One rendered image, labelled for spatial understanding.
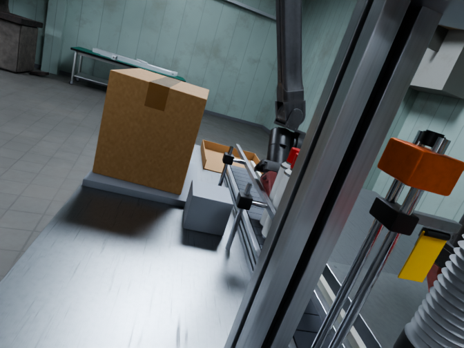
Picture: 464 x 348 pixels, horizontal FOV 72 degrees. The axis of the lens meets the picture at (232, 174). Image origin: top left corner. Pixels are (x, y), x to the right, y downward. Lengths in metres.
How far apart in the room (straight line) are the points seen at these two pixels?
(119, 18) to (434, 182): 7.74
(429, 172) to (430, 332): 0.12
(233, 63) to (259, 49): 0.71
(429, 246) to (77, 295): 0.47
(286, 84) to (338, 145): 0.58
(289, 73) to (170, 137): 0.34
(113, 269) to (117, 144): 0.37
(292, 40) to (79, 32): 7.30
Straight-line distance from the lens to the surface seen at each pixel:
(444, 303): 0.23
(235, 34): 8.10
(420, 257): 0.38
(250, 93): 8.30
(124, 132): 0.86
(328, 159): 0.26
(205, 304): 0.59
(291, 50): 0.84
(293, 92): 0.84
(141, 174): 0.88
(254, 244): 0.70
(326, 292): 0.59
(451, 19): 0.30
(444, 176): 0.30
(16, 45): 6.91
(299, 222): 0.27
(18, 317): 0.54
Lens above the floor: 1.21
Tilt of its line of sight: 18 degrees down
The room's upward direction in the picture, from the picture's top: 18 degrees clockwise
